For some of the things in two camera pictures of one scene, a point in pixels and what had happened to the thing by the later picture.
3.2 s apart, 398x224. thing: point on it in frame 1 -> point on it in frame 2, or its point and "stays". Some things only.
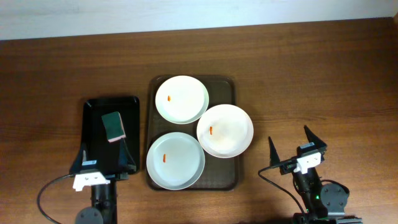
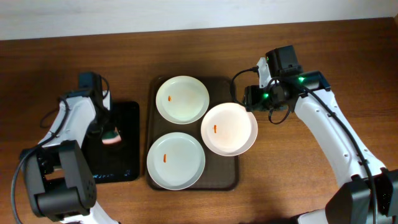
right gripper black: x=290 y=165 -> x=252 y=99
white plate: x=182 y=99 stays
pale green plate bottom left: x=175 y=160 stays
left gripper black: x=116 y=176 -> x=109 y=131
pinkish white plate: x=224 y=130 stays
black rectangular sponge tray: x=96 y=154 stays
